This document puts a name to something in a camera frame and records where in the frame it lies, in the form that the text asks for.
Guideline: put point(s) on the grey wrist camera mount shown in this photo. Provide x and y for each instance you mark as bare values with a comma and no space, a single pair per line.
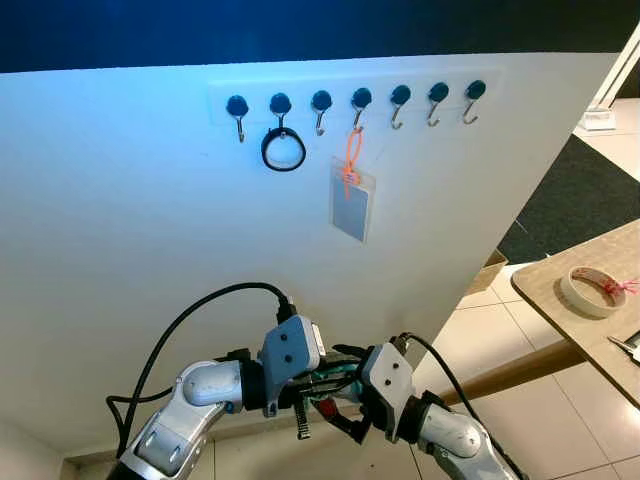
387,385
290,350

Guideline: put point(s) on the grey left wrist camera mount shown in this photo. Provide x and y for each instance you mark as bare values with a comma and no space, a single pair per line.
290,350

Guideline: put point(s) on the red thread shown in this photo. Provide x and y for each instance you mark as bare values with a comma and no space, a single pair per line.
622,288

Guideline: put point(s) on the beige masking tape roll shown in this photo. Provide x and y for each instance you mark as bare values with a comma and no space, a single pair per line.
585,310

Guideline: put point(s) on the brown cardboard box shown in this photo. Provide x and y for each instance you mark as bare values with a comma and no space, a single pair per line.
490,272

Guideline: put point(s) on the white stand base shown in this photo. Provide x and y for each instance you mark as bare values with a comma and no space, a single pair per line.
597,122

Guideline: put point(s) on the wooden table leg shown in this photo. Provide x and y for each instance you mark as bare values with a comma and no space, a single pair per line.
520,370

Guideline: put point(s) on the metal pliers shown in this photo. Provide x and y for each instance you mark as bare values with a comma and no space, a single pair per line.
627,350

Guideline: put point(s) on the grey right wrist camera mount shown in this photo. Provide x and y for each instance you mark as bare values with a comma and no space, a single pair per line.
387,385

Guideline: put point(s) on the dark floor carpet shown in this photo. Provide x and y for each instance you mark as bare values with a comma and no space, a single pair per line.
580,195

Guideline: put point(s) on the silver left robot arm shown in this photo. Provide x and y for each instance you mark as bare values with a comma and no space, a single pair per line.
185,420

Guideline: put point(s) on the black magnetic hook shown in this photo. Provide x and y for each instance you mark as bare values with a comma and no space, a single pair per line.
361,97
237,105
400,94
475,89
438,91
321,100
280,102

